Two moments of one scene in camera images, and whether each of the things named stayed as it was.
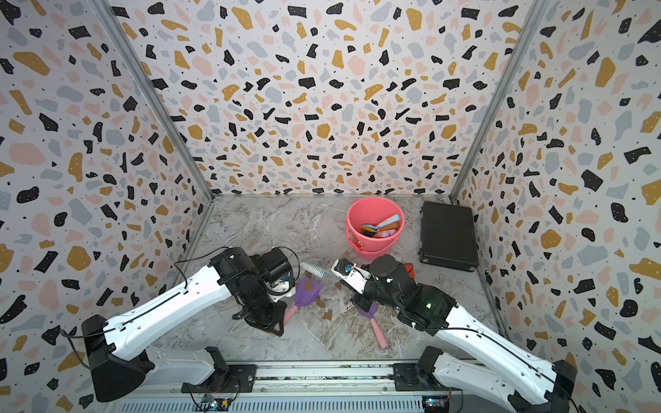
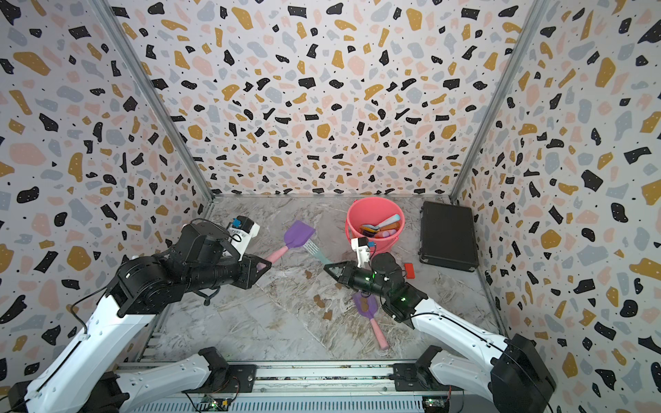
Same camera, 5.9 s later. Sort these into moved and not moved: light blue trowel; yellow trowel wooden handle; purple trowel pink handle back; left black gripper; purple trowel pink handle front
Moved: left black gripper; purple trowel pink handle back
Not moved: purple trowel pink handle front; light blue trowel; yellow trowel wooden handle
